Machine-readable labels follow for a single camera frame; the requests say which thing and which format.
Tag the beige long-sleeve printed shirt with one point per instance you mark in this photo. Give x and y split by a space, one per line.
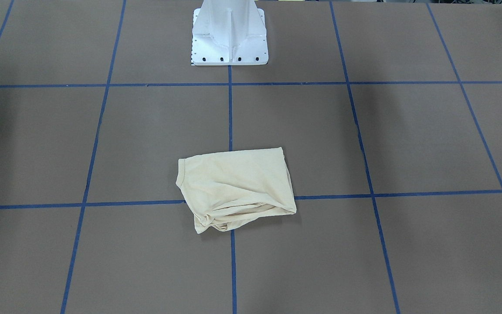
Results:
226 190

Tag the white metal mounting plate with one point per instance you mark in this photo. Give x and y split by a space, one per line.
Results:
253 51

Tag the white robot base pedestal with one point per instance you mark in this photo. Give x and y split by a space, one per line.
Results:
228 23

